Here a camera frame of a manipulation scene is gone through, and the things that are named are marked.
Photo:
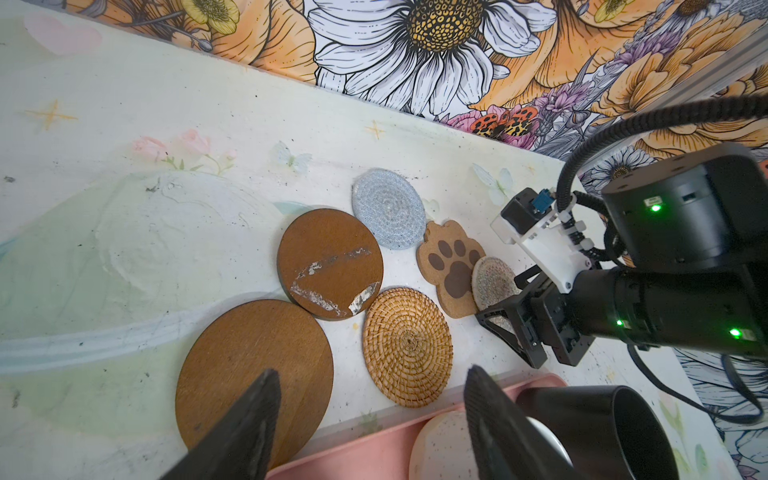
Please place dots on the tan rattan round coaster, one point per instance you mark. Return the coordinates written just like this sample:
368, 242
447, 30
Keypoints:
407, 347

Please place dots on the black mug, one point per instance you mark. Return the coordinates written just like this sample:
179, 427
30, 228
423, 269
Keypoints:
609, 432

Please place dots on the white speckled mug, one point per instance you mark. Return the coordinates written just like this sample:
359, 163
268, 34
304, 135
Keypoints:
443, 449

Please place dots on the large plain wooden coaster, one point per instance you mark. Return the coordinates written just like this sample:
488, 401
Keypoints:
235, 350

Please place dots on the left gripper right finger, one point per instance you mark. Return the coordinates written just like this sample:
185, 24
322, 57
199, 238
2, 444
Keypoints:
505, 443

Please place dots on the pink silicone tray mat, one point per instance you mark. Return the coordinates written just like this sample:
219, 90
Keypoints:
382, 455

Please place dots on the scratched dark wooden coaster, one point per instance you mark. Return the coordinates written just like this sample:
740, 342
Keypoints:
330, 264

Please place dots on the grey woven round coaster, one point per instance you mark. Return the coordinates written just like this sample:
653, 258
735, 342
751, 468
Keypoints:
390, 208

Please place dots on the brown paw shaped coaster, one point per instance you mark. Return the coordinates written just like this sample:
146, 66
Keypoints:
446, 259

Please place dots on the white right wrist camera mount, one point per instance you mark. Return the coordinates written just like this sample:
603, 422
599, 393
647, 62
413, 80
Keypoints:
531, 221

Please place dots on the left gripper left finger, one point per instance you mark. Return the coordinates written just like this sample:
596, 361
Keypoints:
240, 444

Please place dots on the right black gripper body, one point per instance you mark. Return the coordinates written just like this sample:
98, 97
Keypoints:
534, 319

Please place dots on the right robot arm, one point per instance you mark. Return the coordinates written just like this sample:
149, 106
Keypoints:
695, 228

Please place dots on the beige woven small coaster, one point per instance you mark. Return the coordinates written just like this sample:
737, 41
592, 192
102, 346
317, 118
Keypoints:
492, 282

